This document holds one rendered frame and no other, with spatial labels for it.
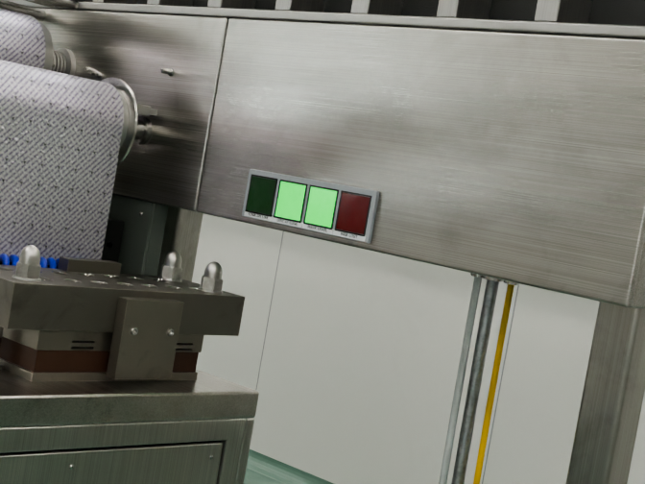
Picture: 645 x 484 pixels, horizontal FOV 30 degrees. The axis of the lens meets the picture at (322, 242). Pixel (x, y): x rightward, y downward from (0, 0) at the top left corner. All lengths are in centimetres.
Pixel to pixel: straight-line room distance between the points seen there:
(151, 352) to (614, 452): 63
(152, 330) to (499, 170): 53
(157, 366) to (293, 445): 325
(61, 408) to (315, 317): 333
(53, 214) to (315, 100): 42
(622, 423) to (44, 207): 86
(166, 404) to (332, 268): 316
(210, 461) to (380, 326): 290
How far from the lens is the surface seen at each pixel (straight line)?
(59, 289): 160
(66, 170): 181
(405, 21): 162
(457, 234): 151
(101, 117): 184
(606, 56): 143
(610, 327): 157
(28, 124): 177
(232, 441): 178
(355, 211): 161
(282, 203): 171
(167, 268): 186
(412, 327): 452
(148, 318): 167
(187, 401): 169
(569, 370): 413
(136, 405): 164
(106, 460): 164
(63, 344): 163
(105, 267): 180
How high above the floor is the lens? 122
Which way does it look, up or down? 3 degrees down
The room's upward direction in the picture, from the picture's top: 10 degrees clockwise
